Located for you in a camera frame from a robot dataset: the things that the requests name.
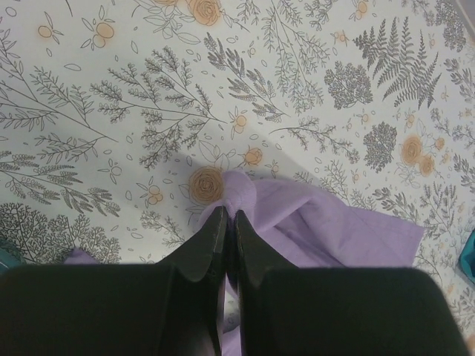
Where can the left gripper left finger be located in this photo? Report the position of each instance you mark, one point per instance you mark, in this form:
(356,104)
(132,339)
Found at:
(173,307)

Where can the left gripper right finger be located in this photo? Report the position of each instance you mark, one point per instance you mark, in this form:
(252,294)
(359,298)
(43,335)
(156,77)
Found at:
(287,310)

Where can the purple t shirt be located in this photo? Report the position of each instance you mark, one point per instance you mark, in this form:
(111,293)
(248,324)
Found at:
(313,228)

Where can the teal plastic basket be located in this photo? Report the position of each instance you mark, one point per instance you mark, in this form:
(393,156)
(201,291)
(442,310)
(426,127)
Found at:
(467,257)

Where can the floral tablecloth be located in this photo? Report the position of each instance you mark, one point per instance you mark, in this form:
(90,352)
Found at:
(117,118)

